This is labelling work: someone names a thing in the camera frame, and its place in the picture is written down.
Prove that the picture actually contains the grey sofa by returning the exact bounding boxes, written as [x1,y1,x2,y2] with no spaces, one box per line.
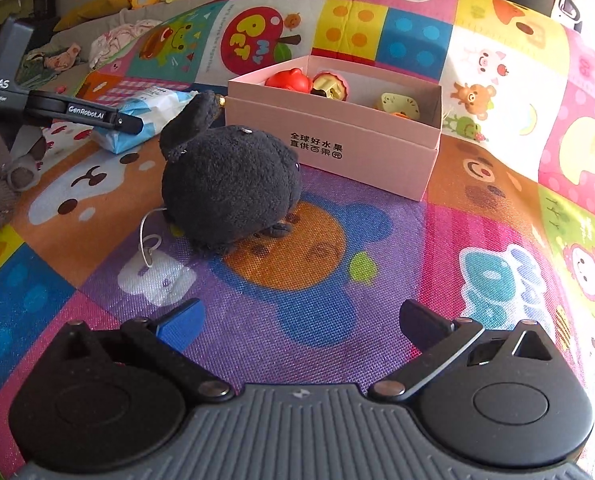
[22,0,218,91]

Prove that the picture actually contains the yellow toy cup pink lid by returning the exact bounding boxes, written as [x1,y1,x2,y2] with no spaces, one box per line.
[311,72,351,102]

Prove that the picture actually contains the black plush toy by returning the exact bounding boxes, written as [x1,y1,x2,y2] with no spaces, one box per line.
[140,91,303,268]

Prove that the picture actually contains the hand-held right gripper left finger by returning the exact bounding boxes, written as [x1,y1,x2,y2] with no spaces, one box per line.
[52,298,232,399]

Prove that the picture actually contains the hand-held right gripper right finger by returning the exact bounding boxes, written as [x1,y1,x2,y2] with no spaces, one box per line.
[366,300,554,402]

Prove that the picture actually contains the green and pink clothes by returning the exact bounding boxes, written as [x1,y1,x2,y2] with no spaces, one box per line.
[22,42,86,87]

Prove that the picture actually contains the long yellow pillow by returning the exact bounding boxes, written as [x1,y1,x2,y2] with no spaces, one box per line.
[67,0,134,32]

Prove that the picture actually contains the pile of pink white clothes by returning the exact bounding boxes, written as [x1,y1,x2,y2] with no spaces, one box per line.
[90,19,164,69]

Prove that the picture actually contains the red and orange toy figure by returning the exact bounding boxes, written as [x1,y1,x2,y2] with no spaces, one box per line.
[264,67,313,94]

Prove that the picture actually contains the person's left forearm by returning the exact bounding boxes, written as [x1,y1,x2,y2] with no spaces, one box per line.
[0,127,49,229]

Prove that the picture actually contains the colourful printed play mat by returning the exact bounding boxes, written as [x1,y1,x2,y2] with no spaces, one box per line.
[0,0,595,480]

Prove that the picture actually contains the pink cardboard box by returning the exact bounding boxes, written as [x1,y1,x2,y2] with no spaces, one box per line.
[226,55,443,203]

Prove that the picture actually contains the blue white wet wipes packet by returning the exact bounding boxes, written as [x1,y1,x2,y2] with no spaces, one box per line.
[91,86,199,154]

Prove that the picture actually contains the small yellow keychain toy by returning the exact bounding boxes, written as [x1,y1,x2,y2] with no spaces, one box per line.
[375,91,421,122]

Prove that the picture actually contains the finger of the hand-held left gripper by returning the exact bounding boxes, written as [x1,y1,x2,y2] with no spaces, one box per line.
[24,89,144,134]

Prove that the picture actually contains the white and black device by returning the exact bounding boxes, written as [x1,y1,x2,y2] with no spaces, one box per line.
[555,0,586,34]

